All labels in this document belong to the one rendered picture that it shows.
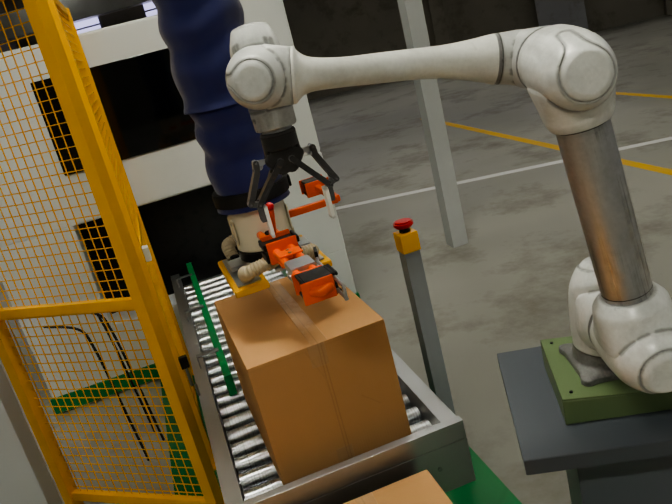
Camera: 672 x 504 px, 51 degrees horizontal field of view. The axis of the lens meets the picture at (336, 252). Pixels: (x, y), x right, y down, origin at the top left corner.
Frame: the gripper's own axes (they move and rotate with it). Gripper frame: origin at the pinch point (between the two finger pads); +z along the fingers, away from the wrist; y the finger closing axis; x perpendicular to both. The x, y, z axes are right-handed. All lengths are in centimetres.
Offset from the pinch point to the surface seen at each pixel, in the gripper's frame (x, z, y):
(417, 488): -9, 82, -13
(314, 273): 0.8, 11.8, 0.4
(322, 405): -28, 60, 3
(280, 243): -30.0, 12.1, 1.5
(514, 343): -150, 137, -116
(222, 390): -105, 83, 28
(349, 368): -28, 52, -7
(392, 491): -11, 82, -7
